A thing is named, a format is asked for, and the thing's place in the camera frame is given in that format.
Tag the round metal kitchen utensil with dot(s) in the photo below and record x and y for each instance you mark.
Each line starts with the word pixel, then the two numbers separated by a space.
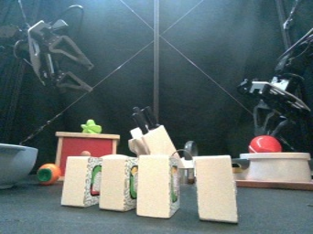
pixel 191 149

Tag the orange toy fruit green end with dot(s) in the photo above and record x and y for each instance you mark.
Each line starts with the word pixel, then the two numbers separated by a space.
pixel 49 174

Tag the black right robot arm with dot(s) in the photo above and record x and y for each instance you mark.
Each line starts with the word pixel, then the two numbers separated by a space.
pixel 298 51

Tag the vertical metal frame pole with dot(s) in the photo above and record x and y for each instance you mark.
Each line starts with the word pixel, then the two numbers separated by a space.
pixel 156 61

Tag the red toy ball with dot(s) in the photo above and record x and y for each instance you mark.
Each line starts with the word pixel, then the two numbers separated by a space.
pixel 266 144

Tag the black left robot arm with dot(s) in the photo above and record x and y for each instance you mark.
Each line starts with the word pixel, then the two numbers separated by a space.
pixel 9 36

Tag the wooden board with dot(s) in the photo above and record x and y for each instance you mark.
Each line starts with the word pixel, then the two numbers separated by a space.
pixel 278 184

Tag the red wooden toy box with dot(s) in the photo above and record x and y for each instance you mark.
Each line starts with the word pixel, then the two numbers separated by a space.
pixel 88 146

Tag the green toy starfruit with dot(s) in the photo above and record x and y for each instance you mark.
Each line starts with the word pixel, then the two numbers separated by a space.
pixel 92 127

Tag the small orange toy ball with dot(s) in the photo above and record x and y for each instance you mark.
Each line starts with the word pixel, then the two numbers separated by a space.
pixel 85 153

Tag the grey blue bowl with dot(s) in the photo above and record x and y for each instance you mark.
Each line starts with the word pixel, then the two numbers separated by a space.
pixel 14 164

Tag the white toy pot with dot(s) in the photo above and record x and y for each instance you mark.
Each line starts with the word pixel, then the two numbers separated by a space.
pixel 279 168

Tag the wooden toy knife block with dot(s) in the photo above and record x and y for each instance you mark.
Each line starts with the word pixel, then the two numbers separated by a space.
pixel 159 142

